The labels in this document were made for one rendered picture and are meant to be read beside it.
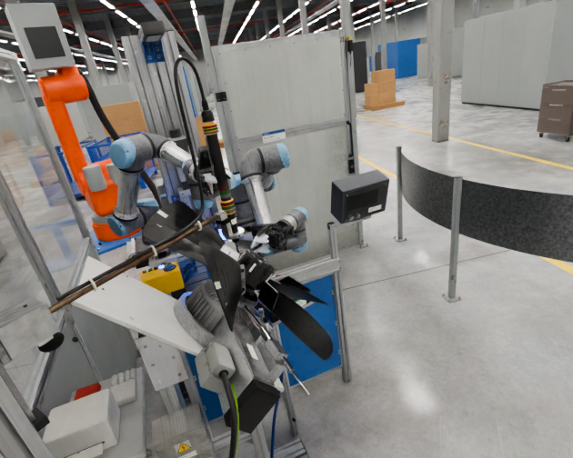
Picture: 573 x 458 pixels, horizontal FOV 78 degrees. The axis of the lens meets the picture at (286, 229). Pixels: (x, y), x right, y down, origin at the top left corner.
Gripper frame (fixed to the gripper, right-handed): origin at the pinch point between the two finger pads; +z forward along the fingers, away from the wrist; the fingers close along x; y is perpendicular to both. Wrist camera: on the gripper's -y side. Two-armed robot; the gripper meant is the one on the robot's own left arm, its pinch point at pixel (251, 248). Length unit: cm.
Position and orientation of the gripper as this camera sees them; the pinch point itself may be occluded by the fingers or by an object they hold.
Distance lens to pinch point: 136.3
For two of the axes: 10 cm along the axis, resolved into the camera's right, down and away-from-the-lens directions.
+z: -5.2, 4.2, -7.4
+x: 0.5, 8.8, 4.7
